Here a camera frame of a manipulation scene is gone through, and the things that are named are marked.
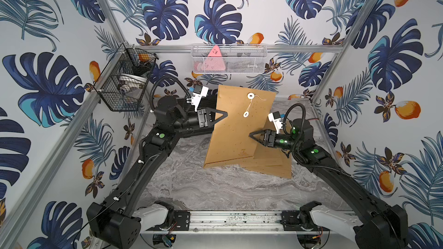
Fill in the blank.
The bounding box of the black plastic tool case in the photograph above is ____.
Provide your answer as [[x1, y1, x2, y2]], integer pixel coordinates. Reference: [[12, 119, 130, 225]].
[[178, 89, 219, 111]]

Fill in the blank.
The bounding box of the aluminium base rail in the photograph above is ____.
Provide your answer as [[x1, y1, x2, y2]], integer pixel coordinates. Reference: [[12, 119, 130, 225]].
[[93, 209, 378, 236]]

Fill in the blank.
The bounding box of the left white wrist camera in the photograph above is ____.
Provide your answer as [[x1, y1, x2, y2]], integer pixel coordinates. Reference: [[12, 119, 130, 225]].
[[186, 85, 209, 112]]

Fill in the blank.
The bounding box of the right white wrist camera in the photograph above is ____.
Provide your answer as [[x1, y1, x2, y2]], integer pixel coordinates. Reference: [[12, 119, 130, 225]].
[[268, 111, 283, 134]]

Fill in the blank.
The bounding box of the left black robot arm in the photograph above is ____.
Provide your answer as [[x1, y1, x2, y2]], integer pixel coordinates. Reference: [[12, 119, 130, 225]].
[[87, 80, 228, 249]]

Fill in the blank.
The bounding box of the black wire basket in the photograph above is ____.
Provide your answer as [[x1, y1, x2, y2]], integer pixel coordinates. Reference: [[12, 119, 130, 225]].
[[93, 43, 159, 112]]

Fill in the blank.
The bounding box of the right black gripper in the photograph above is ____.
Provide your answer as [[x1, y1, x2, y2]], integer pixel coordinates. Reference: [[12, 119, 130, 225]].
[[249, 130, 301, 153]]

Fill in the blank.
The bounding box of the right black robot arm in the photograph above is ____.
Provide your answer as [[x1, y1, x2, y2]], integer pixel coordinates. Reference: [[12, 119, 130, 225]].
[[249, 103, 408, 249]]

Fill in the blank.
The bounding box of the pink triangular power strip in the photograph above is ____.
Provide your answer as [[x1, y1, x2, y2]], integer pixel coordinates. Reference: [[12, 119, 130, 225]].
[[203, 45, 226, 72]]

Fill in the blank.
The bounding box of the brown kraft file bag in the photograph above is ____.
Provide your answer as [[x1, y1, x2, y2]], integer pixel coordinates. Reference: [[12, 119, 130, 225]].
[[204, 85, 276, 168], [243, 157, 292, 179], [239, 144, 286, 167]]

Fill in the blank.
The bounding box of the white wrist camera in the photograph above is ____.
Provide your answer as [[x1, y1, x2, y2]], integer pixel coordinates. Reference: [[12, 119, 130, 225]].
[[186, 85, 209, 112], [268, 111, 283, 134]]

